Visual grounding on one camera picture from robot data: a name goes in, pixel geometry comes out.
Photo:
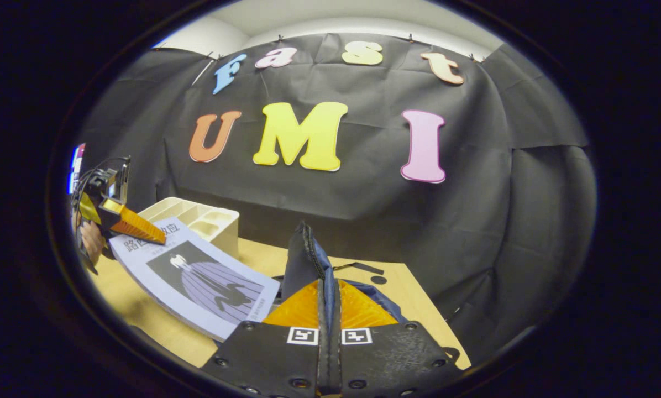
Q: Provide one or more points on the small black disc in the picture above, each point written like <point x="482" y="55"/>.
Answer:
<point x="378" y="279"/>

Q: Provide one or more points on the white bookshelf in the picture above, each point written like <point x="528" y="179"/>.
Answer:
<point x="214" y="218"/>

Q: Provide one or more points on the blue schoolbag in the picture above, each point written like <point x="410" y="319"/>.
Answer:
<point x="300" y="260"/>

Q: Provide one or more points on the lavender blue book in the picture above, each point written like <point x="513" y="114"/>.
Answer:
<point x="198" y="287"/>

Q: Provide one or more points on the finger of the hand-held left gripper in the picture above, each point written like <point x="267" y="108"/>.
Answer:
<point x="131" y="224"/>
<point x="90" y="207"/>

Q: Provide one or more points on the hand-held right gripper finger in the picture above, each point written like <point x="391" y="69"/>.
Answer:
<point x="336" y="354"/>
<point x="324" y="354"/>

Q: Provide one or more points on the computer monitor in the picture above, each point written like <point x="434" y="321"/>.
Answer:
<point x="75" y="166"/>

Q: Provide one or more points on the black backdrop cloth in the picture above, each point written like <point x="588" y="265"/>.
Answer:
<point x="374" y="210"/>

